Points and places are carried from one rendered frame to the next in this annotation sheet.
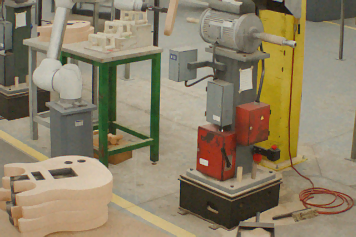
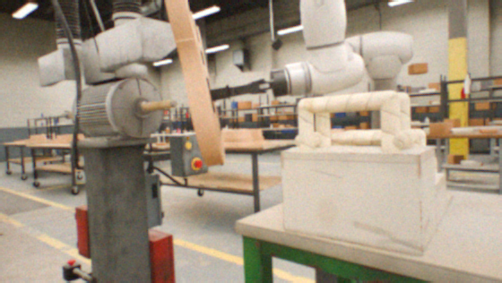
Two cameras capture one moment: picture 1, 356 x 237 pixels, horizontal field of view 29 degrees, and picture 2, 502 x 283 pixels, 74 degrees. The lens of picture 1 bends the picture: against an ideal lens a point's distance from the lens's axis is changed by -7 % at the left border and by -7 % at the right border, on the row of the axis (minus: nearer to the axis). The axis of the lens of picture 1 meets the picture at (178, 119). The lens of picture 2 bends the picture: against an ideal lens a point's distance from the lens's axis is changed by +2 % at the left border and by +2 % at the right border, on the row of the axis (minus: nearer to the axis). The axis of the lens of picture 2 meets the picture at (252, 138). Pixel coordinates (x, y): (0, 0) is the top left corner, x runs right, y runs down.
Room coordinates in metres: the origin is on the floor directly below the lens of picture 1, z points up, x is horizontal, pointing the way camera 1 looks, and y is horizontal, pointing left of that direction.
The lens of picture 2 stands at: (6.24, 0.08, 1.17)
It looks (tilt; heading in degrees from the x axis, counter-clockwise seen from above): 3 degrees down; 172
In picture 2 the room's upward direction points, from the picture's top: 3 degrees counter-clockwise
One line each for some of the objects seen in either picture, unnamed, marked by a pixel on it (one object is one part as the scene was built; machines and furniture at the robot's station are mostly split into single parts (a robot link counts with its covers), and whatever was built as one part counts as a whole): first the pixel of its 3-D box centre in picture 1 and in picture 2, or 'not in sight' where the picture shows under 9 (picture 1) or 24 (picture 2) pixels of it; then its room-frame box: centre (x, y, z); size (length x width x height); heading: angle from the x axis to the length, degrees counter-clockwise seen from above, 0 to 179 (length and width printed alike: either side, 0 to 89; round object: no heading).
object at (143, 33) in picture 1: (132, 33); (355, 189); (5.60, 0.38, 1.02); 0.27 x 0.15 x 0.17; 46
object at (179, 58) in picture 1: (193, 69); (177, 160); (4.56, -0.08, 0.99); 0.24 x 0.21 x 0.26; 42
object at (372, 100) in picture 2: not in sight; (343, 103); (5.64, 0.35, 1.20); 0.20 x 0.03 x 0.03; 45
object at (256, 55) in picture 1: (237, 52); (113, 141); (4.61, -0.36, 1.11); 0.36 x 0.24 x 0.04; 42
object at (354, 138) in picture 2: (122, 23); (371, 138); (5.52, 0.46, 1.12); 0.20 x 0.03 x 0.03; 45
